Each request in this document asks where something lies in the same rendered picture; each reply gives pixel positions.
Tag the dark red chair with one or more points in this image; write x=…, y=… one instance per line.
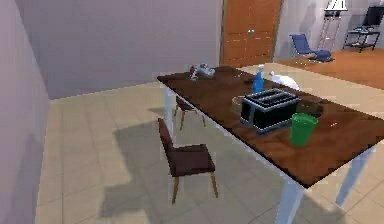
x=185, y=107
x=190, y=160

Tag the brown table with white legs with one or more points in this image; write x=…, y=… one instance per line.
x=213, y=96

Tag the grey and red small object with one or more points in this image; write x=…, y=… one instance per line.
x=202, y=71

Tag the blue spray bottle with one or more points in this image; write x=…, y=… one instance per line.
x=258, y=81

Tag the black toaster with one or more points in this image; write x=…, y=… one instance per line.
x=268, y=108

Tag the brown wooden door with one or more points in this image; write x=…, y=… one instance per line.
x=250, y=31

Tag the green cup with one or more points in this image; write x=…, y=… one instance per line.
x=301, y=130

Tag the dark round plate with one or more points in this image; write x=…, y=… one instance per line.
x=311, y=107

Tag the blue lounge chair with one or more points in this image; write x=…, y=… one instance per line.
x=308, y=48

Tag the black television stand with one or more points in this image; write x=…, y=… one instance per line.
x=361, y=38

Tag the black television set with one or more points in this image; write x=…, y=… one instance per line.
x=373, y=15

